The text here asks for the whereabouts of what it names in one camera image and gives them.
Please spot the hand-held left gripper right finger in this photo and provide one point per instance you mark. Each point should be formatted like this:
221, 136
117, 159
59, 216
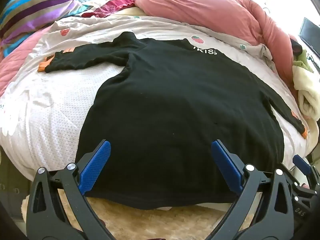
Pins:
226, 166

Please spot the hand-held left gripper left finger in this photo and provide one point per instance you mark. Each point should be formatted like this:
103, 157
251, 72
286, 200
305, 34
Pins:
96, 166

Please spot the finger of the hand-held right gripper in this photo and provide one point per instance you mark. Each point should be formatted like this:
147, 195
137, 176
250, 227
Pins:
301, 163

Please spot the black sweater with orange cuffs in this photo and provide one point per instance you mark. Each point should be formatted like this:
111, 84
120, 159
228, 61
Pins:
175, 105

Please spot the cream fluffy towel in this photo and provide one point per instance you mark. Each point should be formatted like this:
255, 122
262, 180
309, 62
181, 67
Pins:
308, 92

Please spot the white strawberry print blanket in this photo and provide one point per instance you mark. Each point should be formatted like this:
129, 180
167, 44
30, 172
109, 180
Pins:
50, 105

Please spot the beige fluffy garment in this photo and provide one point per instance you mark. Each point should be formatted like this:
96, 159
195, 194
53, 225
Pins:
155, 222

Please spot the light green cloth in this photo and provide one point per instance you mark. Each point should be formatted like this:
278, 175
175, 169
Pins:
303, 61

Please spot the dark brown cloth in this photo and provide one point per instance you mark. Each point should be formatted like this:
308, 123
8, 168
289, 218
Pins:
296, 46

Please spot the black flat monitor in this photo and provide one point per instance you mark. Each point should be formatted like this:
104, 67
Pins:
310, 33

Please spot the pink duvet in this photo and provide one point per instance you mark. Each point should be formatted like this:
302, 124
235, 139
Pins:
200, 12

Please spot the dark red ruffled cloth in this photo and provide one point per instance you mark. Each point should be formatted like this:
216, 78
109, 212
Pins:
110, 6

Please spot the striped colourful pillow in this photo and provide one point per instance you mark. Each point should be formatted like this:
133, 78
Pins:
32, 12

